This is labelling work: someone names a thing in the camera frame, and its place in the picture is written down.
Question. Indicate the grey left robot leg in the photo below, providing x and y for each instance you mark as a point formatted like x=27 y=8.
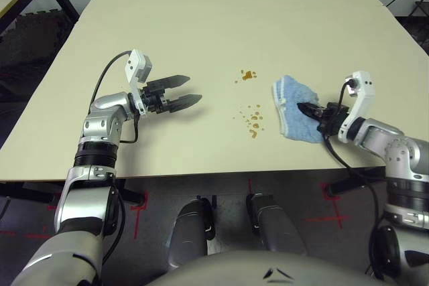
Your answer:
x=189 y=232

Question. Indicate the grey right robot leg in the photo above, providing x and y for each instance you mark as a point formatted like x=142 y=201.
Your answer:
x=276 y=225

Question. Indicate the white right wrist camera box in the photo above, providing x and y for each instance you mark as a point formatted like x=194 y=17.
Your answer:
x=363 y=98

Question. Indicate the grey robot leg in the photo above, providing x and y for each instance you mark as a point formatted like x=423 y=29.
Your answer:
x=276 y=225
x=189 y=232

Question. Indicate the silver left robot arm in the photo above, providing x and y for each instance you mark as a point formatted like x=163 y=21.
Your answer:
x=83 y=199

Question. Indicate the red tape floor cross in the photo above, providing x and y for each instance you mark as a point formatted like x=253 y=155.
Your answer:
x=336 y=219

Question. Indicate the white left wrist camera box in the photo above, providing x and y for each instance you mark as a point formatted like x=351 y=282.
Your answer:
x=134 y=65

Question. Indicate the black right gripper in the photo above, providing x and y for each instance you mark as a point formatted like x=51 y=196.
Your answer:
x=333 y=118

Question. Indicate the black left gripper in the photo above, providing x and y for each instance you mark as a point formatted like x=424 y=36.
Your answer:
x=155 y=100

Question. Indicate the large brown droplet spill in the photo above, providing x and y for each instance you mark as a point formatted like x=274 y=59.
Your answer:
x=253 y=133

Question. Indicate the light blue terry rag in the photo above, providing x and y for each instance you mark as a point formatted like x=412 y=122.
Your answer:
x=295 y=127

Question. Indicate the small brown liquid spill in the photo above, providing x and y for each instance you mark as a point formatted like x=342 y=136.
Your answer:
x=247 y=75

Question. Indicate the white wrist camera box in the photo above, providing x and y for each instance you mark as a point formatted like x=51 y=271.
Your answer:
x=134 y=65
x=363 y=98

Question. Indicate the red tape floor line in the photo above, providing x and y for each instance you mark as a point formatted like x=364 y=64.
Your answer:
x=249 y=187

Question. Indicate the black foam floor mat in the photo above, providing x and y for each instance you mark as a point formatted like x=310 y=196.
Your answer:
x=37 y=45

